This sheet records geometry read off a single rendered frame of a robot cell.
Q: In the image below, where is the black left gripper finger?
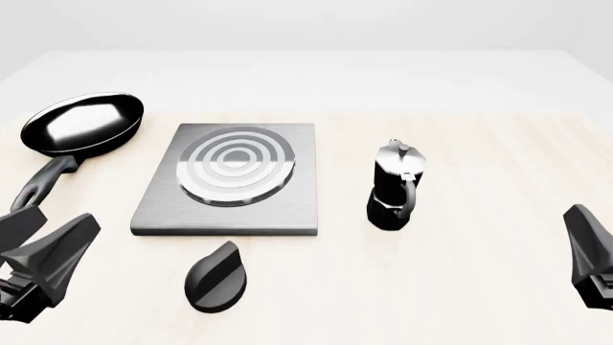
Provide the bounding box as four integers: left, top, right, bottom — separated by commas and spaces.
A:
0, 206, 49, 255
0, 213, 102, 311

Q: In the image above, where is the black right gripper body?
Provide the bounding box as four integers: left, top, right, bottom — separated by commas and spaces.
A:
587, 274, 613, 311

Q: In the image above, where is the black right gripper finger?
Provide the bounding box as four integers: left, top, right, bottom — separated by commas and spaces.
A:
562, 203, 613, 310

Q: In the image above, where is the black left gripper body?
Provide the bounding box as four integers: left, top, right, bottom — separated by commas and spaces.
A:
0, 264, 54, 325

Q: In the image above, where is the round black stove knob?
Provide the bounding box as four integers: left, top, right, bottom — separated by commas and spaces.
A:
184, 240, 249, 313

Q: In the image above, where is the flat black stove plate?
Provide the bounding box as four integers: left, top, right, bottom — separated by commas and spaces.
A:
129, 123, 319, 238

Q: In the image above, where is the black frying pan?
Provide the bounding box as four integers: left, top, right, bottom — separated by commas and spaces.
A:
10, 91, 146, 213

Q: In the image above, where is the black moka pot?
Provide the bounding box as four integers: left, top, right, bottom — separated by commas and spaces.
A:
366, 138, 428, 231

